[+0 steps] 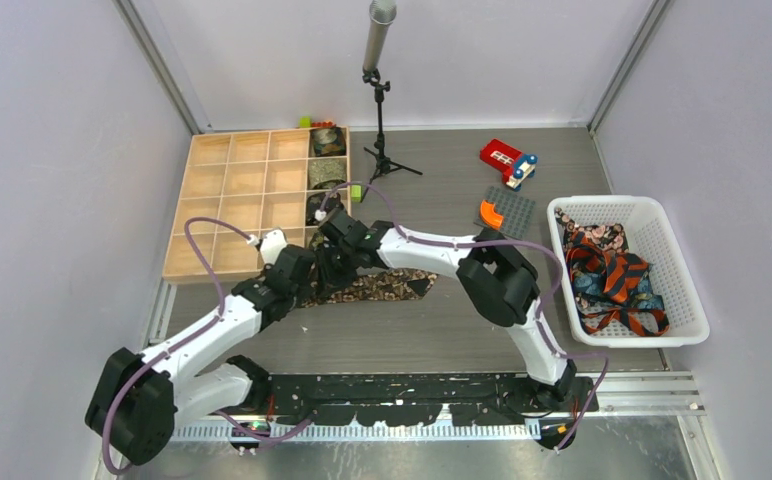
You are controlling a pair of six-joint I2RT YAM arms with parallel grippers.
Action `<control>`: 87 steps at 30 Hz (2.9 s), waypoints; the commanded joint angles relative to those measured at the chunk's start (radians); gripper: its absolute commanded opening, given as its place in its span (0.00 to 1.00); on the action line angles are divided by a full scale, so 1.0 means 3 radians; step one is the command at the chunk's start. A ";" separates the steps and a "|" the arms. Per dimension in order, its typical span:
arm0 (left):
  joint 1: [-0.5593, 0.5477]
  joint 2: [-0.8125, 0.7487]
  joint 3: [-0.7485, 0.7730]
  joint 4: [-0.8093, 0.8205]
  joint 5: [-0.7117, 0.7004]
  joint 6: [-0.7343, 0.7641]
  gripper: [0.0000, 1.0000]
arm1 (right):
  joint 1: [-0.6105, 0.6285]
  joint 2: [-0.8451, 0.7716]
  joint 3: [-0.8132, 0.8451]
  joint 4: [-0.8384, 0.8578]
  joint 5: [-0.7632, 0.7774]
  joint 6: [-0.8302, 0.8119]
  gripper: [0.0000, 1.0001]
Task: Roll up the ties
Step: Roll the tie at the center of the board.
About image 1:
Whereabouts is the navy yellow floral rolled tie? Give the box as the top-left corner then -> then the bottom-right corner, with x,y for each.
308,231 -> 330,256

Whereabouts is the red toy truck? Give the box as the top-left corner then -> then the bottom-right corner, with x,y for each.
479,139 -> 539,192

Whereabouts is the grey building baseplate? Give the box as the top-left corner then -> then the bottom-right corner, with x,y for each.
473,185 -> 536,240

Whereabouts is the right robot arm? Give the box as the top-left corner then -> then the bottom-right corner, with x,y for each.
315,209 -> 576,411

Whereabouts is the white plastic basket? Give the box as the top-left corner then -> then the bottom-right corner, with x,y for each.
547,195 -> 710,348

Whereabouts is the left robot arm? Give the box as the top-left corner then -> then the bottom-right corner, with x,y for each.
85,243 -> 316,474

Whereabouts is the orange curved block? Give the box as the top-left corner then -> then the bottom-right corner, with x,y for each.
479,200 -> 505,230

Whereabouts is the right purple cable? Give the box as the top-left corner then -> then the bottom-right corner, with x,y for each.
314,181 -> 611,454

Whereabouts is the black beige floral rolled tie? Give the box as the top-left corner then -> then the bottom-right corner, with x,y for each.
305,192 -> 346,226

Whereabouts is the dark gold rolled tie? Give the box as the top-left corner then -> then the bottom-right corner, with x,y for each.
310,126 -> 347,157

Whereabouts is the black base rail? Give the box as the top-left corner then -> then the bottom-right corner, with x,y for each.
203,370 -> 599,429

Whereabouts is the brown floral black tie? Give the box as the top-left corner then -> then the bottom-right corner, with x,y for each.
297,268 -> 438,308

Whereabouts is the blue patterned tie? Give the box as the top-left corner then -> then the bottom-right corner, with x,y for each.
571,272 -> 665,313

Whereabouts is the wooden compartment tray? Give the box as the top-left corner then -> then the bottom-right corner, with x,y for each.
162,127 -> 351,284

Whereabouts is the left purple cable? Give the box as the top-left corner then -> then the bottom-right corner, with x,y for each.
101,217 -> 318,476

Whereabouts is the olive patterned rolled tie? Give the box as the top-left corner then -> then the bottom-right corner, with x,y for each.
307,158 -> 348,190

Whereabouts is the grey microphone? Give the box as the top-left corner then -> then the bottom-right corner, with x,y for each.
362,0 -> 397,74

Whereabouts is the purple cable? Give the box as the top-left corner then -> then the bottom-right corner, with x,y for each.
314,181 -> 611,454
101,217 -> 318,476

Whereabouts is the pink floral dark tie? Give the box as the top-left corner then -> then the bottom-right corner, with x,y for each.
554,207 -> 629,254

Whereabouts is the orange navy striped tie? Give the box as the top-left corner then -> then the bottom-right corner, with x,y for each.
565,244 -> 670,337

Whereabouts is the black microphone tripod stand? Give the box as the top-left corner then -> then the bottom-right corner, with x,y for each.
362,69 -> 423,184

